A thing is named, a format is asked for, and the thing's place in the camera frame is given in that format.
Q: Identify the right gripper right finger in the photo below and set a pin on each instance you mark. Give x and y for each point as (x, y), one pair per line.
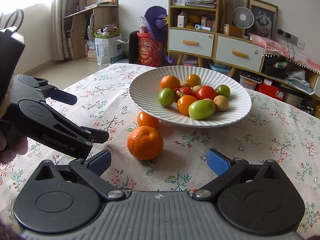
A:
(227, 170)

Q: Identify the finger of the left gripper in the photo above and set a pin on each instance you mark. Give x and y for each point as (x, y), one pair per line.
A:
(97, 135)
(62, 96)

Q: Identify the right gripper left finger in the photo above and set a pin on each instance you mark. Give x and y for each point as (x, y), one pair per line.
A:
(88, 173)

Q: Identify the large orange mandarin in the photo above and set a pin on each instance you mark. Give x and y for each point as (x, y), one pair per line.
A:
(145, 143)

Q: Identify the green oval tomato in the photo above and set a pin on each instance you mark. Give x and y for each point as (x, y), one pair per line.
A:
(201, 110)

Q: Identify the orange round tomato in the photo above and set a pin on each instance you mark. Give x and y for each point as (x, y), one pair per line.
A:
(184, 102)

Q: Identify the dark green tomato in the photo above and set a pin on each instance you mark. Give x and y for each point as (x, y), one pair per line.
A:
(223, 90)

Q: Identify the large red tomato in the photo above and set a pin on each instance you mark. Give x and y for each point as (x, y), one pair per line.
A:
(206, 92)

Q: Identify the small orange mandarin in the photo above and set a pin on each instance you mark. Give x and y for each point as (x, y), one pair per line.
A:
(170, 81)

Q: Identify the red tomato with stem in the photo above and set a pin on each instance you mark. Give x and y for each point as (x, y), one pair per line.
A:
(182, 91)

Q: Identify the yellow orange tomato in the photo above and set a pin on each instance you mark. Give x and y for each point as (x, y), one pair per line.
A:
(193, 80)

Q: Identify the gloved left hand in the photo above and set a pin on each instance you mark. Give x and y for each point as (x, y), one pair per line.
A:
(8, 153)

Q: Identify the floral tablecloth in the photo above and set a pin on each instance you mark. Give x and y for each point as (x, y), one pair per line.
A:
(272, 130)

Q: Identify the white ribbed plate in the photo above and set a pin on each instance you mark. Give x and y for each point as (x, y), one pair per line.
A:
(145, 88)

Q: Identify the white paper shopping bag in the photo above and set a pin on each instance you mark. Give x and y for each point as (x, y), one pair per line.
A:
(109, 50)

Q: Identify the grey curtain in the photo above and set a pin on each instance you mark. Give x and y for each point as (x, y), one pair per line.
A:
(60, 9)

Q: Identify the red box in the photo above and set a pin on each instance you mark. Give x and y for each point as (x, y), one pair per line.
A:
(271, 91)

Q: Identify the red printed bag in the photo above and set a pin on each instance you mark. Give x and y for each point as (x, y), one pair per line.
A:
(151, 52)

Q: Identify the wooden bookshelf desk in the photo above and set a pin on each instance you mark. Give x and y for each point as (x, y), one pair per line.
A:
(85, 12)

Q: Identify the purple plush toy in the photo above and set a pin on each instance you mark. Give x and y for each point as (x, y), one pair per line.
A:
(157, 23)

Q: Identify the pink cloth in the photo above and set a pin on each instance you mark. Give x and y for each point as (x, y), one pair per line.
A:
(273, 47)

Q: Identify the wooden cabinet with drawers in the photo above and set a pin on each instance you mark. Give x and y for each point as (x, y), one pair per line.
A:
(216, 44)

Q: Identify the framed cat picture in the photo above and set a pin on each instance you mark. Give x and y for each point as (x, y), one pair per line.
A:
(265, 18)

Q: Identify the white desk fan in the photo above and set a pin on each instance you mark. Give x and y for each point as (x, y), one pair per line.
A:
(243, 18)

